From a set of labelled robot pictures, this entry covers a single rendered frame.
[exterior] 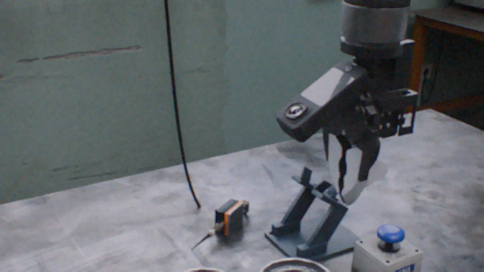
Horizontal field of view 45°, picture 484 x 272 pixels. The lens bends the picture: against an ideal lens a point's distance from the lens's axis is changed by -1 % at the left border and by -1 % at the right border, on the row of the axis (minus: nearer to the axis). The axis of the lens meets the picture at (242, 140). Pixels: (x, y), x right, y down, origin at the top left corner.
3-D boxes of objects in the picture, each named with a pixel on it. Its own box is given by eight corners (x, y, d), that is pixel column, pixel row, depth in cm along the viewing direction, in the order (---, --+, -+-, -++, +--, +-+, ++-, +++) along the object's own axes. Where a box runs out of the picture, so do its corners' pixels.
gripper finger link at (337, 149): (374, 195, 78) (382, 131, 74) (338, 206, 75) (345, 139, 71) (358, 185, 80) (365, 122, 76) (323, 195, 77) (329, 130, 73)
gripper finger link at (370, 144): (376, 184, 70) (384, 115, 66) (366, 187, 69) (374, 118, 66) (351, 169, 74) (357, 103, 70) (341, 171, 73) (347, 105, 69)
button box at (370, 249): (384, 292, 82) (387, 263, 80) (351, 266, 88) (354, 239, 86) (425, 275, 86) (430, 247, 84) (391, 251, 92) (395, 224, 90)
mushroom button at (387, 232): (386, 268, 83) (390, 239, 81) (367, 255, 86) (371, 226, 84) (406, 260, 85) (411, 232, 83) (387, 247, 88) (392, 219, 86)
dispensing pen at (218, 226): (184, 234, 87) (240, 188, 101) (184, 257, 89) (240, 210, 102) (196, 238, 86) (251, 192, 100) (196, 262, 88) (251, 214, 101)
